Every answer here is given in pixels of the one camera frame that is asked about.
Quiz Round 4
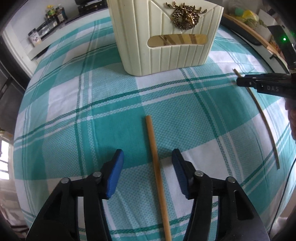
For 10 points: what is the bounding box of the person's right hand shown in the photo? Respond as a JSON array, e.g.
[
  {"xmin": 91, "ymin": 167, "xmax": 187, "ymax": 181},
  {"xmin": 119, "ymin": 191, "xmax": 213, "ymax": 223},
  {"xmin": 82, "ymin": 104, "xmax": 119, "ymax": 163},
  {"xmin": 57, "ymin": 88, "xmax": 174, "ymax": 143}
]
[{"xmin": 285, "ymin": 98, "xmax": 296, "ymax": 140}]

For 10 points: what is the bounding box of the yellow green bag bundle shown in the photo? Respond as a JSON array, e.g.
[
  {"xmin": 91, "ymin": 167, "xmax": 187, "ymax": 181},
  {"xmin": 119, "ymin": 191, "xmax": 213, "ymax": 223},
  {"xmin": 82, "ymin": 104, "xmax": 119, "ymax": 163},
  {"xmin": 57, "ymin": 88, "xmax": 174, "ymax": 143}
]
[{"xmin": 230, "ymin": 7, "xmax": 267, "ymax": 29}]

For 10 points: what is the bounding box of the black gas stove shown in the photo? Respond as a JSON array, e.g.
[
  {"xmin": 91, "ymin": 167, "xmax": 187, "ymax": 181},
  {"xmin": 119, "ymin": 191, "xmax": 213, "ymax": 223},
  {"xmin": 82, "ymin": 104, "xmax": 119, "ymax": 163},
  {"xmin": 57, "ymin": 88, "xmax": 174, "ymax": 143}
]
[{"xmin": 75, "ymin": 0, "xmax": 107, "ymax": 15}]

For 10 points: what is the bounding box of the spice jar white label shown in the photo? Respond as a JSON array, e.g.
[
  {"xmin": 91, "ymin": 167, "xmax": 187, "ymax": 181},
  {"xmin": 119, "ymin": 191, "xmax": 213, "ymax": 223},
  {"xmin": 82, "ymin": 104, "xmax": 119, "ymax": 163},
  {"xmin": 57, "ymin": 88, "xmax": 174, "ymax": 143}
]
[{"xmin": 28, "ymin": 28, "xmax": 42, "ymax": 47}]

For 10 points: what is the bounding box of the teal white plaid tablecloth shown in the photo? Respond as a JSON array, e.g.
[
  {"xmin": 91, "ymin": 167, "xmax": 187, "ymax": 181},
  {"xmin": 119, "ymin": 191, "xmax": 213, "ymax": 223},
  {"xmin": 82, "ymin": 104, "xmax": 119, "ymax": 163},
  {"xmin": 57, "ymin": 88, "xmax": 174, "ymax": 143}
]
[{"xmin": 14, "ymin": 18, "xmax": 295, "ymax": 240}]

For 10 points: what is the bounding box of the cream ribbed utensil holder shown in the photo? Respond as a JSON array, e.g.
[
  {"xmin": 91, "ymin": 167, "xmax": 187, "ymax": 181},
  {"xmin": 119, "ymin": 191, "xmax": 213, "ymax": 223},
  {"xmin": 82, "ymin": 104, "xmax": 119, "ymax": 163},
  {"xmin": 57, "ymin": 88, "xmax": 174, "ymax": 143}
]
[{"xmin": 107, "ymin": 1, "xmax": 224, "ymax": 76}]

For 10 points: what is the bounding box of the wooden chopstick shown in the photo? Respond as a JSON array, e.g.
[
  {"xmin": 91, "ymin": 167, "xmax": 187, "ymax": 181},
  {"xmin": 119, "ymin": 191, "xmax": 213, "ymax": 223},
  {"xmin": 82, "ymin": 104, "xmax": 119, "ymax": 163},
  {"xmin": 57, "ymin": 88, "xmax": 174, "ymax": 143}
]
[
  {"xmin": 231, "ymin": 69, "xmax": 280, "ymax": 169},
  {"xmin": 145, "ymin": 115, "xmax": 172, "ymax": 240}
]

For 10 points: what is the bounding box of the wooden cutting board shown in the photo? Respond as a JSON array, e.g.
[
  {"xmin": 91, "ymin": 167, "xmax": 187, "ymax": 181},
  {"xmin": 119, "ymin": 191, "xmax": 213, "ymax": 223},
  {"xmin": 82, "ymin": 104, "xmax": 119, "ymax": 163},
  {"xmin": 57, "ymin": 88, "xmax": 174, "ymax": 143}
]
[{"xmin": 223, "ymin": 14, "xmax": 280, "ymax": 57}]

